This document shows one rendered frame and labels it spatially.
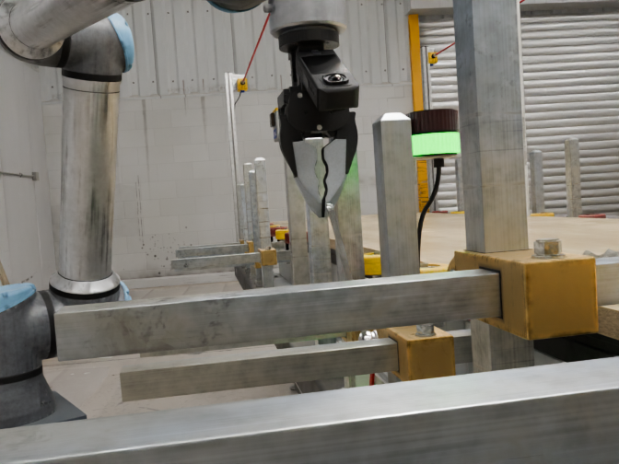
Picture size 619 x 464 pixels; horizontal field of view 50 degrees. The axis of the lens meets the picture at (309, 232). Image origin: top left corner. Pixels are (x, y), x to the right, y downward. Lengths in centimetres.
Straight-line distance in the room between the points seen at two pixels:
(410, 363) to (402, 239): 14
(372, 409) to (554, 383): 6
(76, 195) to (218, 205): 726
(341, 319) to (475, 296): 9
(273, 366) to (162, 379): 11
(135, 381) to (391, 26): 861
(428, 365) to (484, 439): 50
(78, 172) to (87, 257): 18
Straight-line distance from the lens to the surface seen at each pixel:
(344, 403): 20
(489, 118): 51
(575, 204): 250
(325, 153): 76
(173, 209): 871
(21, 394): 151
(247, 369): 69
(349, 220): 98
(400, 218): 74
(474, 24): 51
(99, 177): 143
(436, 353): 69
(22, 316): 149
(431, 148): 74
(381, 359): 71
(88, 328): 43
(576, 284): 45
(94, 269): 150
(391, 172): 74
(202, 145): 871
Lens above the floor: 102
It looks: 3 degrees down
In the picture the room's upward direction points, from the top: 4 degrees counter-clockwise
